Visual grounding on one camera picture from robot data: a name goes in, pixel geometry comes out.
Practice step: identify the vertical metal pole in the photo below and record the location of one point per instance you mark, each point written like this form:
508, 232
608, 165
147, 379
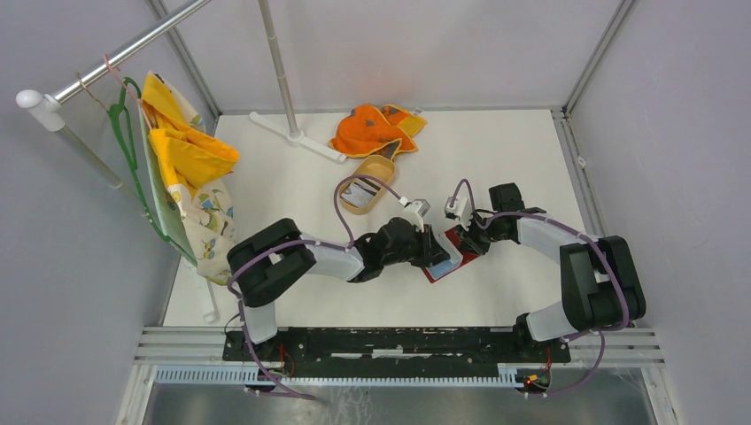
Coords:
277, 60

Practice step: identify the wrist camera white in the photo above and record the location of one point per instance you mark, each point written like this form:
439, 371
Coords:
414, 212
459, 210

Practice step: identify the orange yellow cloth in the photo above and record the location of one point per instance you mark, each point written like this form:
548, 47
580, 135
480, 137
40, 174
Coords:
369, 129

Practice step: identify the silver VIP card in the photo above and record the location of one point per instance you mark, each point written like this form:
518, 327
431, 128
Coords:
359, 193

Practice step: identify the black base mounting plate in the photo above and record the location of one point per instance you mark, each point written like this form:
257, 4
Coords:
394, 352

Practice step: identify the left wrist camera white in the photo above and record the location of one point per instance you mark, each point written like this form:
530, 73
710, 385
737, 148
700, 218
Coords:
414, 212

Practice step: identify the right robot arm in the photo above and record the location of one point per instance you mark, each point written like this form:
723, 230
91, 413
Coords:
600, 286

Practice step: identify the metal hanging rail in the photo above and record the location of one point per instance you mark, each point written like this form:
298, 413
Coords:
44, 108

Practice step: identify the green clothes hanger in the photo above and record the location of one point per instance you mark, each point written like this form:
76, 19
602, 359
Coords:
157, 205

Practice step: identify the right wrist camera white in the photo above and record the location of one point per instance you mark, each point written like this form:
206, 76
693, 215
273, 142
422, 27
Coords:
459, 210

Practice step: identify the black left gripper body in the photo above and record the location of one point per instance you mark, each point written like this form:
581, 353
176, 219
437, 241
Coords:
418, 251

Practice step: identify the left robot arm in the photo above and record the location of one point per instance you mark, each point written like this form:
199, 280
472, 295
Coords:
266, 265

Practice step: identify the red leather card holder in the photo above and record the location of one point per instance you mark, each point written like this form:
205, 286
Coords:
458, 258

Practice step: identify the yellow patterned hanging cloth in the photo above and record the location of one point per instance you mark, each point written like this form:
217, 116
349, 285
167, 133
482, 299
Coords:
191, 167

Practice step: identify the white rack stand base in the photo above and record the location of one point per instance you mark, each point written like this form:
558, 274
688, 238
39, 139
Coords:
298, 139

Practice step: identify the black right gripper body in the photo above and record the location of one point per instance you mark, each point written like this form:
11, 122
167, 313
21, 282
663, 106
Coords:
481, 239

